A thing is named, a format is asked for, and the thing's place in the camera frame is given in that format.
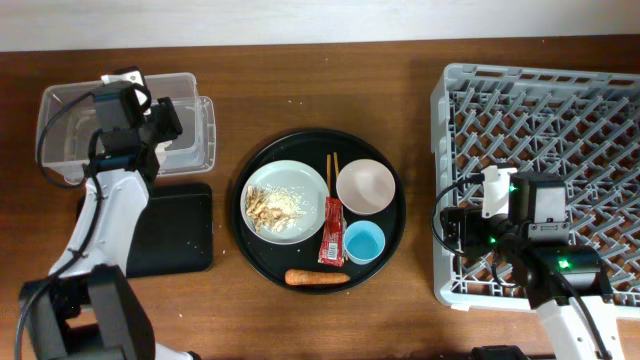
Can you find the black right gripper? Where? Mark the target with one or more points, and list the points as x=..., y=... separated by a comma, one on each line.
x=471, y=218

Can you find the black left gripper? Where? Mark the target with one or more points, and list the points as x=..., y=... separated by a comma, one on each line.
x=165, y=118

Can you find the pink bowl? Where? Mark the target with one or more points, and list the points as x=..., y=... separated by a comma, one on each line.
x=365, y=186

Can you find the blue cup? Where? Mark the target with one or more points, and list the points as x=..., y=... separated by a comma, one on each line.
x=364, y=241

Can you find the red snack wrapper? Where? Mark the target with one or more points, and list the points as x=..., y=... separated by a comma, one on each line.
x=331, y=250

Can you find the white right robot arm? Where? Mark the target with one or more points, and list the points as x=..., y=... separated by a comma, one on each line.
x=567, y=287

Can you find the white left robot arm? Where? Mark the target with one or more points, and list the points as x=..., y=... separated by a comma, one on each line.
x=85, y=308

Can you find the clear plastic waste bin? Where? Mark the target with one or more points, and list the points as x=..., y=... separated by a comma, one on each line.
x=65, y=148

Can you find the grey dishwasher rack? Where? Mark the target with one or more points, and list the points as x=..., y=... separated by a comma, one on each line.
x=582, y=126

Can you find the black rectangular tray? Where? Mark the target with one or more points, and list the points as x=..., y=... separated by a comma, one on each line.
x=174, y=233

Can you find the light grey plate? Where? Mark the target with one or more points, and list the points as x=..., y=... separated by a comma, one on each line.
x=300, y=178

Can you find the left wooden chopstick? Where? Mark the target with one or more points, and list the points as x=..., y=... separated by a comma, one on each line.
x=328, y=173

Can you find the wooden chopstick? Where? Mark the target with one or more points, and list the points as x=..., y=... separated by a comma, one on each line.
x=336, y=164
x=328, y=173

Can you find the round black serving tray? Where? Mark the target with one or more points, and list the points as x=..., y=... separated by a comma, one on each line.
x=311, y=148

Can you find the right wooden chopstick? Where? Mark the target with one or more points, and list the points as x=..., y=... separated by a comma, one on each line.
x=336, y=164

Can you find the orange carrot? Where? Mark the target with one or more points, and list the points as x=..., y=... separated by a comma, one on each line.
x=296, y=277

